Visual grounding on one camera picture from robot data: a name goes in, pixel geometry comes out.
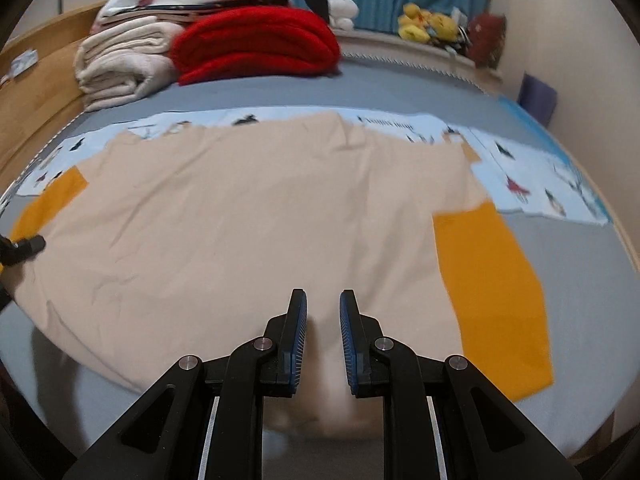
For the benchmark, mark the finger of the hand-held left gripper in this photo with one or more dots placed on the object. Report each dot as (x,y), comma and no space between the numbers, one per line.
(27,245)

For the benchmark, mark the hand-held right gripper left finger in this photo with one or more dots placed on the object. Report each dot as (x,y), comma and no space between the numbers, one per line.
(299,340)

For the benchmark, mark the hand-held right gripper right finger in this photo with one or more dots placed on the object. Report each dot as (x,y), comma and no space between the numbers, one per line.
(347,340)

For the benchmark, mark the beige and orange garment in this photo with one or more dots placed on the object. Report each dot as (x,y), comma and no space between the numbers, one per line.
(240,220)

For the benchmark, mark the wooden headboard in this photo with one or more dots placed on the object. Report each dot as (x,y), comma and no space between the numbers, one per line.
(40,120)

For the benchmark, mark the light blue packet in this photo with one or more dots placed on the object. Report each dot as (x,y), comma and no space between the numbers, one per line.
(24,64)

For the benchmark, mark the white folded blanket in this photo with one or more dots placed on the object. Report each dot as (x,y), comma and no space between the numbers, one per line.
(125,60)

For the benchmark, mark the light blue printed sheet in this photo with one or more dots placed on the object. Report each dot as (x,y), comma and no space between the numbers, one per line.
(530,180)

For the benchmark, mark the grey bed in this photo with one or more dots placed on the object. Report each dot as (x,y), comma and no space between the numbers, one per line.
(350,90)

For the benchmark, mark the red folded blanket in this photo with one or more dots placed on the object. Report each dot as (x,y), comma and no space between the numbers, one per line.
(255,45)

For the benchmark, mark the yellow plush toys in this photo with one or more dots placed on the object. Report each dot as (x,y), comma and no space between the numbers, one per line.
(430,22)

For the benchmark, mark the white plush toy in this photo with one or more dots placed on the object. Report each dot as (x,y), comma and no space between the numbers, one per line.
(342,10)

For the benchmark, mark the dark red plush toy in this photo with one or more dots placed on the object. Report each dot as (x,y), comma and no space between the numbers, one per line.
(487,37)

